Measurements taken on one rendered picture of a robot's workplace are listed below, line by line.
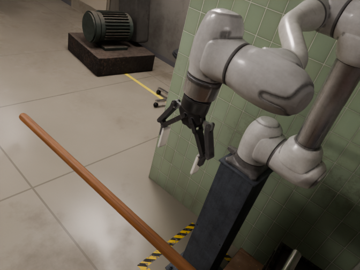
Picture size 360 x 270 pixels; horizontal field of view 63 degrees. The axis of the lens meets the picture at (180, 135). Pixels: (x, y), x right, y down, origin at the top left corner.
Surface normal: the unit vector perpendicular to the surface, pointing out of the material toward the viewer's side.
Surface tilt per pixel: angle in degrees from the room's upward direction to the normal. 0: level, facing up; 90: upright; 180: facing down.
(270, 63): 37
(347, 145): 90
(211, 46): 83
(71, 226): 0
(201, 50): 89
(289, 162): 95
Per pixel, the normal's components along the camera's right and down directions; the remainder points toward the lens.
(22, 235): 0.23, -0.80
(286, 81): -0.22, -0.11
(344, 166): -0.62, 0.32
